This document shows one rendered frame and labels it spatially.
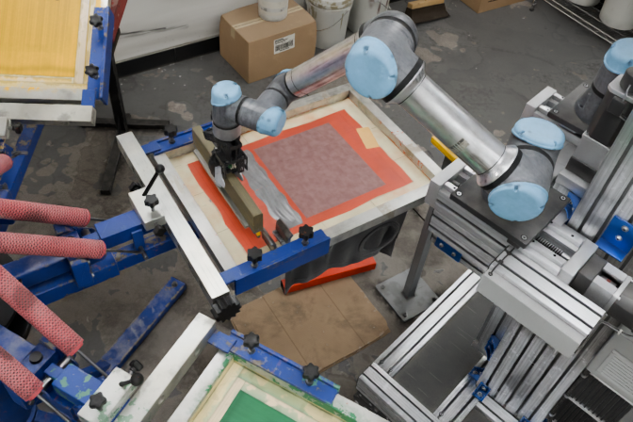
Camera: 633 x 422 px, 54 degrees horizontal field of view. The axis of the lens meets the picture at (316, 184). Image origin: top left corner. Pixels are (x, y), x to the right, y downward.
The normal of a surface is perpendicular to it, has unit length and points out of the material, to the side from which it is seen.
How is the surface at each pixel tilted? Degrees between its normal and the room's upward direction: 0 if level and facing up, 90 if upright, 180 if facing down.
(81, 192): 0
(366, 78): 86
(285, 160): 0
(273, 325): 2
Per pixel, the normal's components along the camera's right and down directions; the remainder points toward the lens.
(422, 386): 0.07, -0.69
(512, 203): -0.30, 0.72
